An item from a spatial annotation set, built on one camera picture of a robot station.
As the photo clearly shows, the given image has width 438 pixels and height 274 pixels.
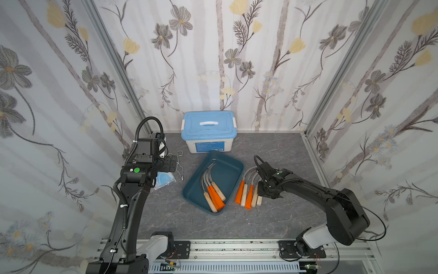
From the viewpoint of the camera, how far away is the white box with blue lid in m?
0.97

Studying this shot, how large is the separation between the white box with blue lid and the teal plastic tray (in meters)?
0.06

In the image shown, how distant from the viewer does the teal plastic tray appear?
2.94ft
